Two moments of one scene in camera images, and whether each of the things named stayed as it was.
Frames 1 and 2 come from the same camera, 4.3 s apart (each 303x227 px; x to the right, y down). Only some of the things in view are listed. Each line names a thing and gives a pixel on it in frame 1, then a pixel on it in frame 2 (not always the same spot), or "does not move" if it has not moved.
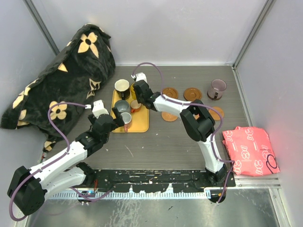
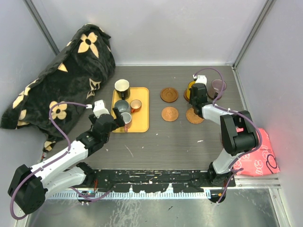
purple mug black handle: (215, 91) does not move
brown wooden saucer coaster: (171, 92) does not move
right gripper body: (139, 99) -> (191, 100)
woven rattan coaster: (168, 117) does not move
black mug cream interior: (122, 86) does not move
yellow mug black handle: (132, 91) -> (188, 91)
